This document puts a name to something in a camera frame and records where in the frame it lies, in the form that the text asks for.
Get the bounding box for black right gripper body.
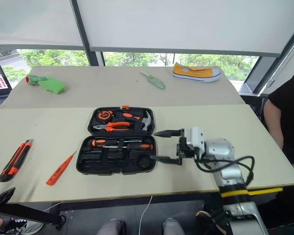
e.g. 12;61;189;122
176;128;196;165

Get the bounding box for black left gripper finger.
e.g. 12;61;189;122
0;187;16;218

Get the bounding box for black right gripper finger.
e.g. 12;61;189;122
153;130;182;139
150;154;183;165

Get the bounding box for black plastic tool case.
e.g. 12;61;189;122
75;105;158;176

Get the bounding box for black tape roll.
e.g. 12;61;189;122
137;154;156;170

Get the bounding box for claw hammer orange grip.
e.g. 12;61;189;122
117;110;153;132

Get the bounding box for black orange slim screwdriver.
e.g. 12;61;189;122
102;143;154;152

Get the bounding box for black sneaker white laces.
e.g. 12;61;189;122
0;216;44;235

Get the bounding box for black metal bar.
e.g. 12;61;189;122
0;202;64;226

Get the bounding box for orange black utility knife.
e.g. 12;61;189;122
0;139;34;183

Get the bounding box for green garden trowel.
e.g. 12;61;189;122
140;70;166;91

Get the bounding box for orange black large screwdriver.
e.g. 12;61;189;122
91;138;143;148

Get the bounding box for orange voltage tester pen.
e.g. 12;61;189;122
46;150;77;187

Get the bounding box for orange black tape measure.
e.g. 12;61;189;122
97;110;114;121

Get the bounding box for yellow canvas sneaker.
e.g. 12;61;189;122
171;62;221;83

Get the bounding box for grey rounded shape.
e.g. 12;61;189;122
96;218;126;235
162;217;185;235

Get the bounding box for dark shoe orange sole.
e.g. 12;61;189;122
195;210;222;235

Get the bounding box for black chair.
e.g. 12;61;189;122
239;94;270;130

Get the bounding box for white roller blind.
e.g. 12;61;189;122
0;0;86;51
75;0;294;58

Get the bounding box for person in black shirt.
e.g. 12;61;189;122
268;66;294;175

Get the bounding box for green cloth with red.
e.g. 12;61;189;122
25;74;66;95

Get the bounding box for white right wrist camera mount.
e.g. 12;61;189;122
184;126;207;154

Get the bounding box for orange handled pliers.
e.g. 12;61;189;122
93;121;131;133

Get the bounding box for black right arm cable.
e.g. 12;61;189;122
195;152;256;187

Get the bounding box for white cable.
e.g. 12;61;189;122
139;195;153;235

